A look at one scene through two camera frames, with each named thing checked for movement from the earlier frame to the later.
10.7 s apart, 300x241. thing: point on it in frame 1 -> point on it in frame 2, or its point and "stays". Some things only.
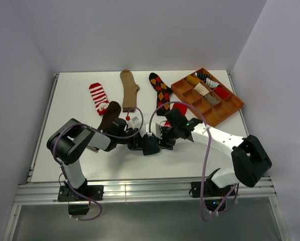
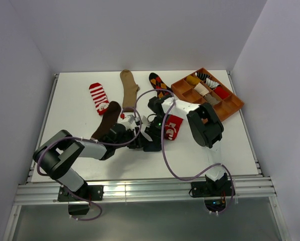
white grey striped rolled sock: [211, 84] stays
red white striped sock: [100, 98] stays
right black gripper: [163, 141] -> [155, 135]
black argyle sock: [163, 90] stays
